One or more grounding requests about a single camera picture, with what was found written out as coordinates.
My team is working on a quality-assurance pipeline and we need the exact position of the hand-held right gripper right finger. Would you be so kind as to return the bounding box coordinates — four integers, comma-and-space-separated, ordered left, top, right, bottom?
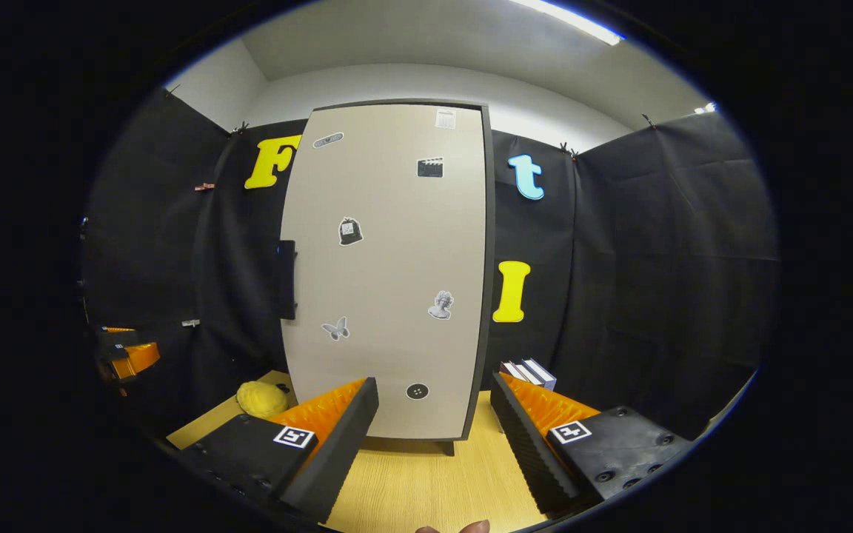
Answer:
489, 372, 694, 517

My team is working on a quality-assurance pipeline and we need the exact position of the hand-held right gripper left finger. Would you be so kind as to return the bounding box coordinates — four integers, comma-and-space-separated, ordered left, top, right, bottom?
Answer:
178, 376, 381, 523

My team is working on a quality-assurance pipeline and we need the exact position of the black cabinet door handle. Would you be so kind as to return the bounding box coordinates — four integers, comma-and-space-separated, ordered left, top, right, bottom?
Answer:
278, 239, 298, 321

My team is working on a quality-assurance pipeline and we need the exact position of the dark grey cabinet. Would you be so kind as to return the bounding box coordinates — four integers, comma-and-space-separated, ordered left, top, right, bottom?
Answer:
312, 98, 498, 456

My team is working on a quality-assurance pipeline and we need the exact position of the beige cabinet door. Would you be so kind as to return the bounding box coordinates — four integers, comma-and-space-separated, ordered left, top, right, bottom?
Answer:
280, 104, 488, 441

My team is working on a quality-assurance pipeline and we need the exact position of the lavender spine book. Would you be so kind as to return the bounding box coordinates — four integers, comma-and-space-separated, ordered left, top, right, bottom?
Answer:
523, 358, 557, 392

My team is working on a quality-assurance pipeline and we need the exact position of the yellow lemon plush toy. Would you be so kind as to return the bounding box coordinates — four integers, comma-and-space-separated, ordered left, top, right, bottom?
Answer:
236, 381, 288, 419

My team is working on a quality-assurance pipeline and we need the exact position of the black backdrop cloth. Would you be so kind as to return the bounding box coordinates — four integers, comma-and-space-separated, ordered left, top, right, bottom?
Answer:
78, 87, 779, 445

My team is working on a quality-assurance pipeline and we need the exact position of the long ceiling light panel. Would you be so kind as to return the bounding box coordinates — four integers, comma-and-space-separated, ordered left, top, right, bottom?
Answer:
508, 0, 623, 47

